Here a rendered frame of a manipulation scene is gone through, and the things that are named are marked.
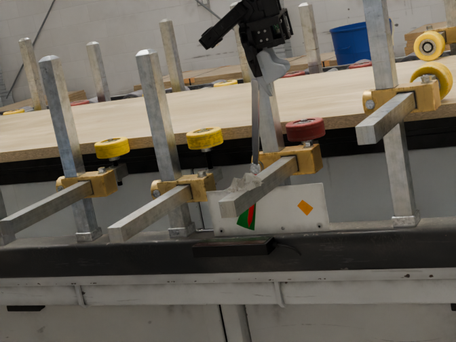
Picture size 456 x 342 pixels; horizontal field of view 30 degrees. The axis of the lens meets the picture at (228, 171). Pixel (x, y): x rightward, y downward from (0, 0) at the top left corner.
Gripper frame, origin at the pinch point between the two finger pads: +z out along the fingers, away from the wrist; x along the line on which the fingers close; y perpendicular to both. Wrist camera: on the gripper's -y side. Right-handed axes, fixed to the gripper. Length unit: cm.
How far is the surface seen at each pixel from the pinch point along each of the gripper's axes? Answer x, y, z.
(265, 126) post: 4.4, -3.6, 8.3
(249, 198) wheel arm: -21.8, -1.0, 13.0
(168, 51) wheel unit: 122, -71, 8
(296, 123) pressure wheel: 13.9, -0.2, 11.7
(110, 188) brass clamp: 8.7, -44.7, 16.8
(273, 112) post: 5.4, -1.5, 6.0
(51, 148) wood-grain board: 28, -68, 10
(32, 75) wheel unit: 128, -132, 6
